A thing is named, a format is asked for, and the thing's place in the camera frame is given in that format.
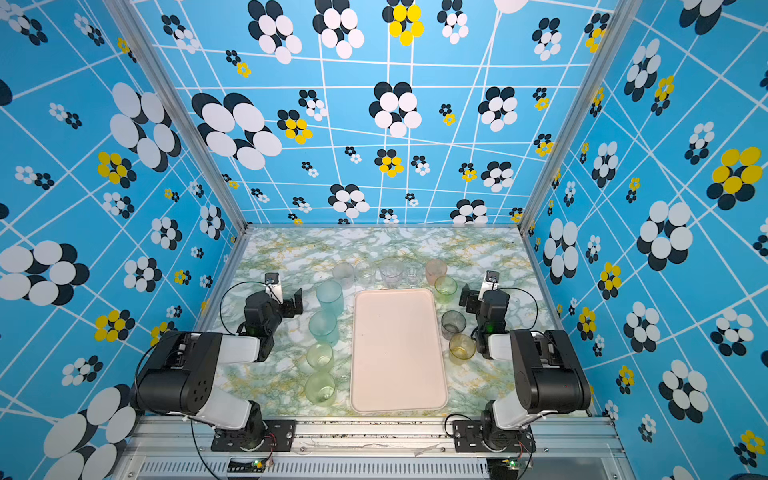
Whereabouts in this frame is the grey smoky cup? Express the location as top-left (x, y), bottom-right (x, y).
top-left (440, 310), bottom-right (467, 340)

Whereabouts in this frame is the amber yellow cup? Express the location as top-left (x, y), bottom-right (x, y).
top-left (449, 333), bottom-right (476, 365)

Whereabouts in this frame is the light green textured cup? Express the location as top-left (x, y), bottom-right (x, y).
top-left (306, 342), bottom-right (334, 372)
top-left (304, 372), bottom-right (337, 406)

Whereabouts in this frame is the light green textured cup front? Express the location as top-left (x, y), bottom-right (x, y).
top-left (304, 372), bottom-right (337, 406)

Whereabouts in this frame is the green transparent cup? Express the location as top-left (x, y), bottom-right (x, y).
top-left (434, 275), bottom-right (458, 304)

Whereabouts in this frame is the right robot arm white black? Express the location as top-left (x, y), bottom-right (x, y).
top-left (454, 282), bottom-right (591, 453)

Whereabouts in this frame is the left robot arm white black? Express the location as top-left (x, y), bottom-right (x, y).
top-left (134, 290), bottom-right (303, 453)

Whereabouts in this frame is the pink rectangular tray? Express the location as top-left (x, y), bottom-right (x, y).
top-left (350, 288), bottom-right (448, 414)

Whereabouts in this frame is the tall teal cup front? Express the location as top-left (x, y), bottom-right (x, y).
top-left (309, 311), bottom-right (340, 346)

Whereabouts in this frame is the tall teal cup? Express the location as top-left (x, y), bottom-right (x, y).
top-left (309, 311), bottom-right (340, 346)
top-left (315, 280), bottom-right (345, 317)

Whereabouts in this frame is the tall teal cup rear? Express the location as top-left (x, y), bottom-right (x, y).
top-left (315, 280), bottom-right (345, 317)

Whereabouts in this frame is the pink textured cup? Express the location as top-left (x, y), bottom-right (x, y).
top-left (425, 259), bottom-right (447, 286)

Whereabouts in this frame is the small clear glass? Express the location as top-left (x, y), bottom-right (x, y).
top-left (404, 262), bottom-right (425, 287)

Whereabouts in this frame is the frosted clear textured cup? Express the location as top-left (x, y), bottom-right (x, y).
top-left (332, 262), bottom-right (356, 289)

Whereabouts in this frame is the large clear glass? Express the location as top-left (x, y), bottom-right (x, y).
top-left (378, 257), bottom-right (404, 289)

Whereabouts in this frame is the clear faceted glass left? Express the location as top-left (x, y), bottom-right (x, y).
top-left (355, 262), bottom-right (377, 288)

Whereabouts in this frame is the left green circuit board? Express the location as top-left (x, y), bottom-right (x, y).
top-left (227, 459), bottom-right (272, 474)

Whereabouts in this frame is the green circuit board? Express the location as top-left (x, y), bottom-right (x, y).
top-left (486, 458), bottom-right (523, 477)
top-left (227, 459), bottom-right (272, 474)

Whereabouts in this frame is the right green circuit board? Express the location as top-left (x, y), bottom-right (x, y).
top-left (486, 458), bottom-right (523, 477)

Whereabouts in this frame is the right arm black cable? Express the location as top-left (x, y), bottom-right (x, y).
top-left (500, 286), bottom-right (541, 332)

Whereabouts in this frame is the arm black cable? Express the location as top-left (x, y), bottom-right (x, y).
top-left (218, 280), bottom-right (268, 336)
top-left (500, 286), bottom-right (541, 332)

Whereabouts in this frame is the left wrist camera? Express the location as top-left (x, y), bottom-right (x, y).
top-left (264, 272), bottom-right (283, 304)

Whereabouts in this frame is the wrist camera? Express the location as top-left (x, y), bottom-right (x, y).
top-left (478, 270), bottom-right (499, 301)
top-left (264, 272), bottom-right (283, 304)

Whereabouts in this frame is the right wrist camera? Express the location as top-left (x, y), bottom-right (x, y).
top-left (478, 270), bottom-right (499, 301)

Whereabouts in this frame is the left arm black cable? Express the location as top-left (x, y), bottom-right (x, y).
top-left (218, 280), bottom-right (268, 336)

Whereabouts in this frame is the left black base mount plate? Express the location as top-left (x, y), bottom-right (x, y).
top-left (210, 419), bottom-right (297, 453)

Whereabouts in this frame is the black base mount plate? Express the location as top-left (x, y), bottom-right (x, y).
top-left (210, 419), bottom-right (297, 453)
top-left (448, 419), bottom-right (537, 455)

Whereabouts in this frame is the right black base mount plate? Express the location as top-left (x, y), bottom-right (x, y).
top-left (448, 419), bottom-right (537, 455)

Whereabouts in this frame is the aluminium front rail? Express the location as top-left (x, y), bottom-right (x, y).
top-left (114, 417), bottom-right (635, 479)

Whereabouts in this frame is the right aluminium corner post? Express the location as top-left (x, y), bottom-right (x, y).
top-left (519, 0), bottom-right (642, 234)

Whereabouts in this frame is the aluminium corner post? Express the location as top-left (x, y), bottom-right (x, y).
top-left (104, 1), bottom-right (248, 235)
top-left (519, 0), bottom-right (642, 234)

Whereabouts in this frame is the left aluminium corner post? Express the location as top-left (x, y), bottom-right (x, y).
top-left (104, 1), bottom-right (248, 235)

